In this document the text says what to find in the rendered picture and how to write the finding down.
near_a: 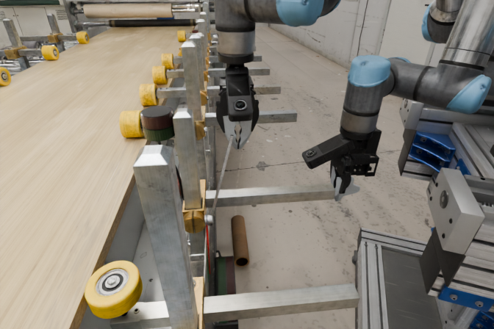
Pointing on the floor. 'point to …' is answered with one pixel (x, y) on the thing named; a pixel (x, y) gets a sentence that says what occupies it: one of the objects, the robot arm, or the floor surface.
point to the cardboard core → (240, 241)
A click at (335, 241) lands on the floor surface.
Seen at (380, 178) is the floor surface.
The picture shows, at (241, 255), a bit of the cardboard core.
